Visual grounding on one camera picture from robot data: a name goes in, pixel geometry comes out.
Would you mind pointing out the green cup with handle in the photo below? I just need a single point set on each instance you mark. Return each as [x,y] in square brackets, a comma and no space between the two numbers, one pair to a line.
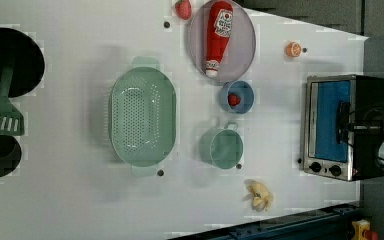
[222,147]

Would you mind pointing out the yellow red object on floor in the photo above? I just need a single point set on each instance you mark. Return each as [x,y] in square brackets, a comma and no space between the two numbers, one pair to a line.
[363,231]

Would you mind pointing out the grey round plate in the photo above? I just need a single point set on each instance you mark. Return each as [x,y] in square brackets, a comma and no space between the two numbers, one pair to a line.
[240,50]

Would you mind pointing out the green slotted spatula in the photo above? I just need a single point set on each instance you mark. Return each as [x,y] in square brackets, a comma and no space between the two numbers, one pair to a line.
[11,119]

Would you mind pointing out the green oval colander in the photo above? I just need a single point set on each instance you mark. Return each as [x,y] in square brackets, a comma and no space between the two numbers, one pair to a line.
[142,125]

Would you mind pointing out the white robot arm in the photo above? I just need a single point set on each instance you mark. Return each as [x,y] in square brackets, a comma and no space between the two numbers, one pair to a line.
[368,137]

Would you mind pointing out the red ketchup bottle toy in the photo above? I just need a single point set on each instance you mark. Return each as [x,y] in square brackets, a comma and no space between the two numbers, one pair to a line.
[219,28]

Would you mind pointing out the red strawberry toy in bowl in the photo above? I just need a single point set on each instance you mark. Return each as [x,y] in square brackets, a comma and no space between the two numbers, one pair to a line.
[233,100]

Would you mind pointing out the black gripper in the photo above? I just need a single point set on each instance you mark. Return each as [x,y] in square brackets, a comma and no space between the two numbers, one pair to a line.
[374,127]

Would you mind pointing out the blue small bowl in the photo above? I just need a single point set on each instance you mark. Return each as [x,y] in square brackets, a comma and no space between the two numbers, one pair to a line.
[241,89]

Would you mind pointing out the red strawberry toy on table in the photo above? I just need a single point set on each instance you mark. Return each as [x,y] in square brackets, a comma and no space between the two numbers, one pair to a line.
[183,9]

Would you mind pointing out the orange slice toy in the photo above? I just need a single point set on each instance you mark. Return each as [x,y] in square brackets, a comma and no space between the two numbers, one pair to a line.
[293,49]

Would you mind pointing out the black oven door handle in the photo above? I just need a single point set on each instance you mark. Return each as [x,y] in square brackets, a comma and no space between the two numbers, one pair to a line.
[342,122]

